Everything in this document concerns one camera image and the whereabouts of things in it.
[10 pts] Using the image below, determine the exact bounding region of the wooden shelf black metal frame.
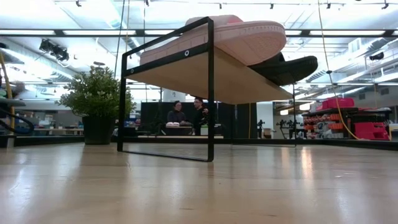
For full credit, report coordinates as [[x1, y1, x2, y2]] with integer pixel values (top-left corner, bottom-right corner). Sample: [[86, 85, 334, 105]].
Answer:
[[117, 16, 297, 163]]

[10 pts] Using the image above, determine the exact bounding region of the pink rubber slide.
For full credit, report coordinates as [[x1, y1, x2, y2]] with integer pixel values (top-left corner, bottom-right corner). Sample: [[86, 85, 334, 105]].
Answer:
[[139, 14, 287, 67]]

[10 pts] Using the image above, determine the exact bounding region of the black rubber slide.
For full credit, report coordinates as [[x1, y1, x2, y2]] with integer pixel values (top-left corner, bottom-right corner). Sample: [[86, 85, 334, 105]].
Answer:
[[248, 52, 319, 87]]

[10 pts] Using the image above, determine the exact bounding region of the person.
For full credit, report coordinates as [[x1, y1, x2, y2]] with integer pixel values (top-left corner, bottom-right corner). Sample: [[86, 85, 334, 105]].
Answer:
[[192, 96, 210, 136], [166, 100, 188, 124]]

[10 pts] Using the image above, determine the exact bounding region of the black room partition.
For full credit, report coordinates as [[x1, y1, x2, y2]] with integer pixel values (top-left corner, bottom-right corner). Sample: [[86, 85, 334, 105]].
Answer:
[[140, 101, 258, 139]]

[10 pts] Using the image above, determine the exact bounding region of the green potted plant black pot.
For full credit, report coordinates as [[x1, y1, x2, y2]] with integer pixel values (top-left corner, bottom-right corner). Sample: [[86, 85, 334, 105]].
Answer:
[[55, 65, 137, 146]]

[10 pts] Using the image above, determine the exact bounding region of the red storage bin rack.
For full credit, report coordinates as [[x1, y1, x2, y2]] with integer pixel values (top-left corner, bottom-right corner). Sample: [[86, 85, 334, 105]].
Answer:
[[302, 97, 393, 141]]

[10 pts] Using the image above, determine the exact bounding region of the black office desk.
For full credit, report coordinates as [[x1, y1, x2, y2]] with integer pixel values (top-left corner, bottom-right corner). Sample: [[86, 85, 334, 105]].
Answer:
[[0, 97, 27, 108]]

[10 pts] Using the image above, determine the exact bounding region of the black aluminium table frame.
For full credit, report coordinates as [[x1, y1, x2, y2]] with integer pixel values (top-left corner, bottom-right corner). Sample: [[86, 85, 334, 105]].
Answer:
[[0, 134, 398, 152]]

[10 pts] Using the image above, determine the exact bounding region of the yellow hanging cable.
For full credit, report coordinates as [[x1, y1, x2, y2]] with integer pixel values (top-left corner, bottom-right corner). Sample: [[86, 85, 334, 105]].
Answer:
[[317, 0, 363, 141]]

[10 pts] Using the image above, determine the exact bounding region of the black looped cable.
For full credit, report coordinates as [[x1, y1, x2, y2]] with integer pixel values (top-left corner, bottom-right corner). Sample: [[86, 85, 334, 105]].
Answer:
[[0, 108, 35, 135]]

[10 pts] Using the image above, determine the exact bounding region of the yellow cable with black ball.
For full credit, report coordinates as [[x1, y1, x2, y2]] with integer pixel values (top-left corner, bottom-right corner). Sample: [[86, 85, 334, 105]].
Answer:
[[0, 51, 16, 131]]

